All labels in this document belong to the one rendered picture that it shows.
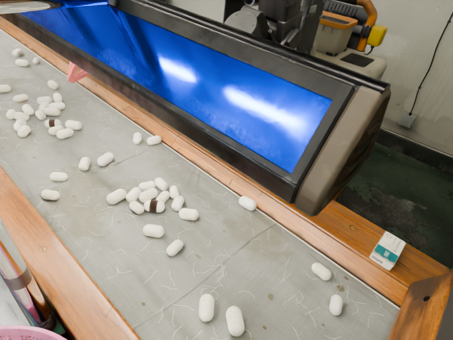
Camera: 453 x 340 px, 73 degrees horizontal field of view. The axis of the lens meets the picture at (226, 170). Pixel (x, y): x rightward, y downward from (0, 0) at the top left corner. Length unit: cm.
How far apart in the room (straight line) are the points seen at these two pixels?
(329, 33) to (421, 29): 112
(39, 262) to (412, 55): 224
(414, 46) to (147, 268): 213
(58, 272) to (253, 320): 28
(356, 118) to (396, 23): 220
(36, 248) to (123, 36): 36
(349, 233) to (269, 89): 44
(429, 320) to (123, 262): 41
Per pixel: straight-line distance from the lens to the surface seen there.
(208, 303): 45
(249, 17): 55
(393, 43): 238
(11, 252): 38
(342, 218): 61
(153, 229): 53
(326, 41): 129
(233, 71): 20
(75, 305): 47
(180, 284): 49
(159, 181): 61
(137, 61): 26
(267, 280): 51
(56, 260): 51
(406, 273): 59
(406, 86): 241
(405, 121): 243
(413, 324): 45
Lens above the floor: 117
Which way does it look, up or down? 39 degrees down
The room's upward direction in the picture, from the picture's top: 8 degrees clockwise
